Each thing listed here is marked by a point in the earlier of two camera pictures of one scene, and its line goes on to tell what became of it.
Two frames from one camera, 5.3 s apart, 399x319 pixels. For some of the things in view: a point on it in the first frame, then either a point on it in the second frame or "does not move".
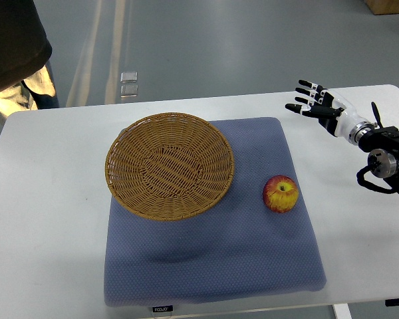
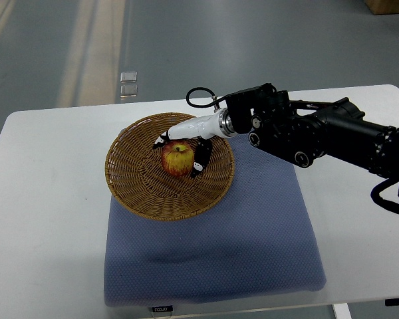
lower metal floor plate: [130, 90] does not move
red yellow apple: [280, 193] to [178, 157]
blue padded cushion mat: [238, 248] does not move
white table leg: [342, 311] does not move
